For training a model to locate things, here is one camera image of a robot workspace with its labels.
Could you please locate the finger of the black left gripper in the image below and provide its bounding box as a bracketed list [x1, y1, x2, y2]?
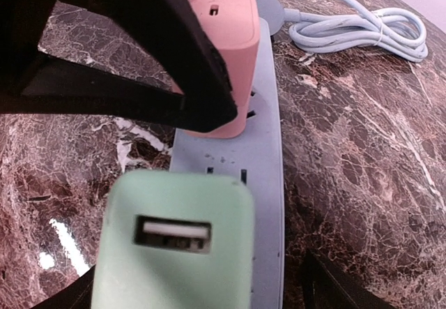
[1, 0, 238, 133]

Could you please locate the pink USB charger plug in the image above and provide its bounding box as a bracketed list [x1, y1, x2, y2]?
[186, 0, 260, 139]

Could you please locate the green dual USB charger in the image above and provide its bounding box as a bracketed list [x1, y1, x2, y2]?
[91, 169, 254, 308]

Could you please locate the light blue power strip cable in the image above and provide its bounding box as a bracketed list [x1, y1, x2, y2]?
[243, 0, 429, 62]

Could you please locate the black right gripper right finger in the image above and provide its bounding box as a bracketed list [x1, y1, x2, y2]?
[301, 250, 393, 308]

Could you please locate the light blue power strip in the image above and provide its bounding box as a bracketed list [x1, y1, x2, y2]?
[170, 20, 284, 308]

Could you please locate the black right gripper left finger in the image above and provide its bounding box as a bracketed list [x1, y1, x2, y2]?
[32, 270, 94, 309]

